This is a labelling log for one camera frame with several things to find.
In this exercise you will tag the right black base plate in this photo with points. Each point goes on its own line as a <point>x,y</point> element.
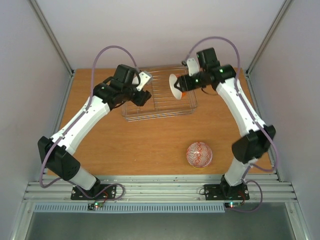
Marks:
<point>215,192</point>

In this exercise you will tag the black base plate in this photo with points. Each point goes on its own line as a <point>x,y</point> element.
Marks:
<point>215,192</point>
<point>105,191</point>

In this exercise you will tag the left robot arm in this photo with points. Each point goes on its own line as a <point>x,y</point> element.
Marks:
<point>57,152</point>

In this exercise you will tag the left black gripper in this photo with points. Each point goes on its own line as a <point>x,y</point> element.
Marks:
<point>144,98</point>

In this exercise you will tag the right controller board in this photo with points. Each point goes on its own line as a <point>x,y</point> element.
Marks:
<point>232,204</point>

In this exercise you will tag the left controller board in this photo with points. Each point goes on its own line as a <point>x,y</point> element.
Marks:
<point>96,205</point>

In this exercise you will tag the controller board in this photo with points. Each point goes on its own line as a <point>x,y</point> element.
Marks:
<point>232,204</point>
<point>96,205</point>

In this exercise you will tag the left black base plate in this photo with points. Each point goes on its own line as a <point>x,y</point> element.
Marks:
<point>105,191</point>

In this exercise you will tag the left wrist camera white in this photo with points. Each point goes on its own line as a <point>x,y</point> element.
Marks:
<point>143,79</point>

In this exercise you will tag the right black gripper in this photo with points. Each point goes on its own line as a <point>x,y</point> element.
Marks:
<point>186,83</point>

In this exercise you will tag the wire dish rack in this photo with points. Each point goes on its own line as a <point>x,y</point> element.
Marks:
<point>162,103</point>

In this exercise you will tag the red patterned bowl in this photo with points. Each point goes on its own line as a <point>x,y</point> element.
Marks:
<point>199,154</point>

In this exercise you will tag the white bowl orange outside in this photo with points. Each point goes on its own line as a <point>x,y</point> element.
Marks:
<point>175,88</point>

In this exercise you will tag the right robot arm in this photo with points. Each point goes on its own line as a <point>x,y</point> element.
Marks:
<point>256,136</point>

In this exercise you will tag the grey slotted cable duct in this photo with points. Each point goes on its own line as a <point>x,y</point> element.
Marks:
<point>129,208</point>

